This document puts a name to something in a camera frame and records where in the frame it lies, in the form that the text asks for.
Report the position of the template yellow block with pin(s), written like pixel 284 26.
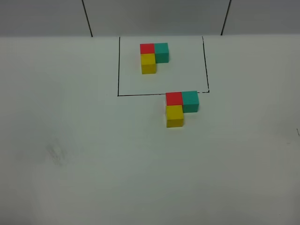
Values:
pixel 148 63

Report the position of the template green block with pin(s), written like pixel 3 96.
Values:
pixel 161 52

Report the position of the template red block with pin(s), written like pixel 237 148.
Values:
pixel 147 48

